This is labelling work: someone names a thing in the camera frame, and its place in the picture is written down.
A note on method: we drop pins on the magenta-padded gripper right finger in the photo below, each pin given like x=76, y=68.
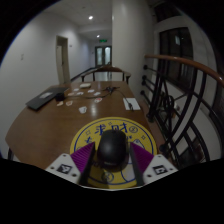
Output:
x=160, y=168

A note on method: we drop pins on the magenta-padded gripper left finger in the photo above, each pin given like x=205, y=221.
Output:
x=63, y=168

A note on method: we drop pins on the black computer mouse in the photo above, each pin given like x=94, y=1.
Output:
x=112, y=148

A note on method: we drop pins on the round yellow printed mouse pad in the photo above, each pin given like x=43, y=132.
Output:
x=83, y=133

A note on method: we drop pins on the small pale sticker card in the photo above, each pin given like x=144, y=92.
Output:
x=82, y=109
x=69, y=103
x=60, y=103
x=97, y=99

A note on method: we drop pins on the small black box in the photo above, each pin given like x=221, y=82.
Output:
x=60, y=96

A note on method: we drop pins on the dark closed laptop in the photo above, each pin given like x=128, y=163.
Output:
x=45, y=97

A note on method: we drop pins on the flat white box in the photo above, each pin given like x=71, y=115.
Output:
x=85, y=85

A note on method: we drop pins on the wooden armchair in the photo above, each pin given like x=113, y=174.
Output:
x=106, y=69

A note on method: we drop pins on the open side doorway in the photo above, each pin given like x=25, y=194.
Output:
x=63, y=60

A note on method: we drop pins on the black railing with wooden handrail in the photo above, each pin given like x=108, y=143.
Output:
x=186, y=63

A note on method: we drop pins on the dark window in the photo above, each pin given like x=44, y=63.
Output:
x=176, y=56

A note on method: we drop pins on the glass double door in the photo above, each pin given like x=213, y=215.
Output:
x=103, y=55

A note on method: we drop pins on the green exit sign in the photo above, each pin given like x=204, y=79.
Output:
x=103, y=40

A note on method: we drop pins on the recessed ceiling lights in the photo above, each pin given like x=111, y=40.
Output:
x=90, y=17

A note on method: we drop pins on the white wall switch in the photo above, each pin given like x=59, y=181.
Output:
x=22, y=56

